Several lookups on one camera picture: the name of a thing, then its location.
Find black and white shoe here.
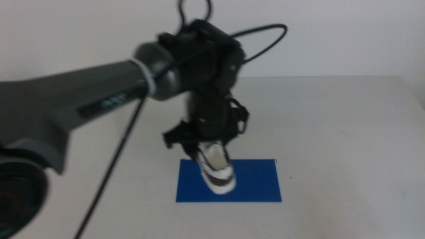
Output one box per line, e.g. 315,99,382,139
195,141,238,196

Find blue rectangular mat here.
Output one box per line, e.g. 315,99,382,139
175,158,283,203

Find black cable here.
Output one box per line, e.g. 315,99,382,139
72,94,149,239
230,23,288,64
177,0,213,27

